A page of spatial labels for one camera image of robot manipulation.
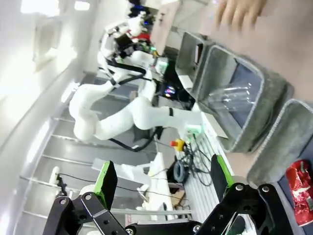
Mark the person's hand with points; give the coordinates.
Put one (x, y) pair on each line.
(238, 14)

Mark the yellow red emergency stop button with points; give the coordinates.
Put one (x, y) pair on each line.
(179, 144)

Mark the white power strip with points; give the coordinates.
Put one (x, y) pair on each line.
(55, 175)

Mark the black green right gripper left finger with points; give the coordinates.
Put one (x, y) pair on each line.
(97, 215)

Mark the white control box green light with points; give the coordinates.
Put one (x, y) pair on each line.
(194, 129)

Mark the grey felt basket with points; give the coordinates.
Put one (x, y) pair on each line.
(274, 147)
(274, 102)
(189, 52)

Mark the red crumpled snack bag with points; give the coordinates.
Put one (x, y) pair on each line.
(301, 193)

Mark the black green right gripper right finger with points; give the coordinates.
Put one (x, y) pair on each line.
(247, 210)

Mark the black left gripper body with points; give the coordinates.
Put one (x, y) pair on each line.
(125, 47)

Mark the clear plastic bottle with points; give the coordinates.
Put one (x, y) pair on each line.
(232, 96)

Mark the white Franka left robot arm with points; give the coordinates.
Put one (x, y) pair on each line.
(115, 122)

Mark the brown cardboard box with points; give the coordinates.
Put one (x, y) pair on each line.
(178, 197)

